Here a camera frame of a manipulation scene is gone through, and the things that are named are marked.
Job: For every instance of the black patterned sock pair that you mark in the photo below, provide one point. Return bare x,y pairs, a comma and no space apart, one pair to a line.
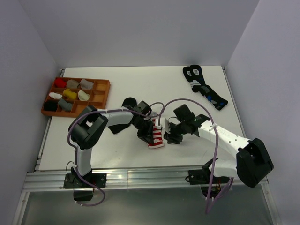
194,75

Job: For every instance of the red rolled sock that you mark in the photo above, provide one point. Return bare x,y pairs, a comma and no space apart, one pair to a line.
60,83

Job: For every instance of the yellow rolled sock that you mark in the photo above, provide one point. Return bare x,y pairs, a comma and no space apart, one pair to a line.
69,94

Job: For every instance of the aluminium rail frame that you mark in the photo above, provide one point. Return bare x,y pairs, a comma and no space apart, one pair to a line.
144,187

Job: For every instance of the grey rolled sock top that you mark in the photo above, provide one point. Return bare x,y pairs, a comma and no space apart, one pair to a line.
86,85

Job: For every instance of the black rolled sock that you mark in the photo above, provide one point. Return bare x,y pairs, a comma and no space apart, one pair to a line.
50,106

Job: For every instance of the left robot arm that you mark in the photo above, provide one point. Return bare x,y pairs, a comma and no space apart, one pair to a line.
86,130

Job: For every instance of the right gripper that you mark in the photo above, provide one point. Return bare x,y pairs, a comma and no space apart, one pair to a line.
171,138

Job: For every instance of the cream rolled sock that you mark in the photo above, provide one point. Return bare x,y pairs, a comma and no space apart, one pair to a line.
83,96

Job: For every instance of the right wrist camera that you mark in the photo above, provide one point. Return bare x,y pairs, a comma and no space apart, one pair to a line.
163,125

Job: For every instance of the orange compartment tray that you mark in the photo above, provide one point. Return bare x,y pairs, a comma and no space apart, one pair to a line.
98,97

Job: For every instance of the dark grey rolled sock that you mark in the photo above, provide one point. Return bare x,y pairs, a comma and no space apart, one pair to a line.
66,106

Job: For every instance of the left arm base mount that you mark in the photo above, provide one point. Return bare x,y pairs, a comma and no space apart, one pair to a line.
83,192

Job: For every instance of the taupe rolled sock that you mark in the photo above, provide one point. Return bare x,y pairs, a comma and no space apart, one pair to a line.
72,84

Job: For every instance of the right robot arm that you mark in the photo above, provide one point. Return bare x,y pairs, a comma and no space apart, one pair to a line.
251,161

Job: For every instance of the red white striped sock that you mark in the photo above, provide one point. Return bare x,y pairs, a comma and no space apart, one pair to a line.
158,141

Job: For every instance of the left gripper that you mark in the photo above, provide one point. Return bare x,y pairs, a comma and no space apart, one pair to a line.
147,135

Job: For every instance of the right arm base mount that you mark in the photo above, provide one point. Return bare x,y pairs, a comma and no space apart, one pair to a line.
202,177

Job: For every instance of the white rolled sock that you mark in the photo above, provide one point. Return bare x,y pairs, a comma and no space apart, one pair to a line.
54,95

